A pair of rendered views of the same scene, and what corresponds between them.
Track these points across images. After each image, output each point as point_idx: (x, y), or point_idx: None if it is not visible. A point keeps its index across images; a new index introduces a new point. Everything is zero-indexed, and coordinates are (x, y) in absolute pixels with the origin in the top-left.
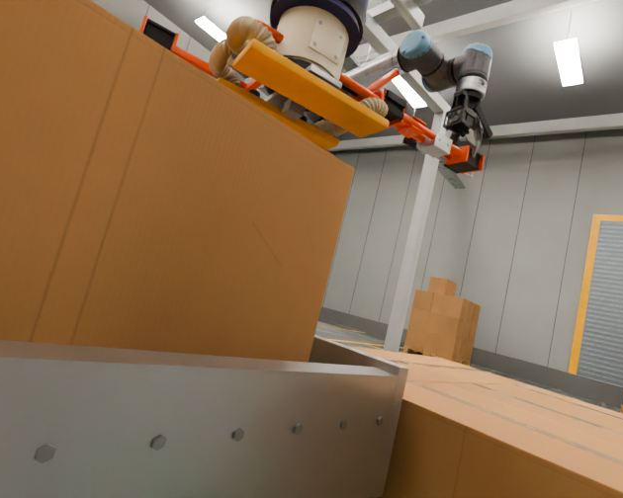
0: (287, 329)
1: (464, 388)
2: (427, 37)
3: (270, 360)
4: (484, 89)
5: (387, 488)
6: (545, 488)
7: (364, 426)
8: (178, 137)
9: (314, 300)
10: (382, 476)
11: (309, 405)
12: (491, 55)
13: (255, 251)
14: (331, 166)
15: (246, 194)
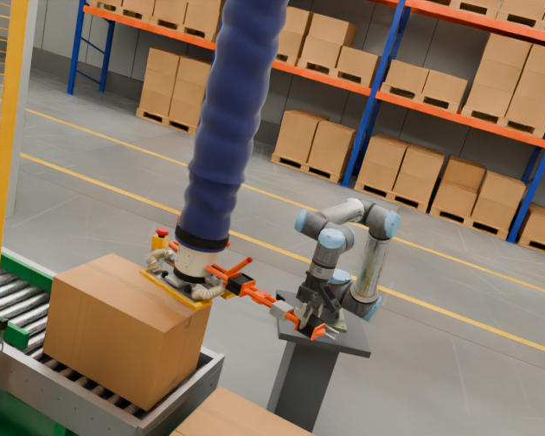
0: (136, 390)
1: None
2: (299, 220)
3: (97, 395)
4: (317, 273)
5: None
6: None
7: (119, 435)
8: (95, 319)
9: (148, 384)
10: None
11: (95, 413)
12: (329, 244)
13: (121, 357)
14: (150, 330)
15: (116, 337)
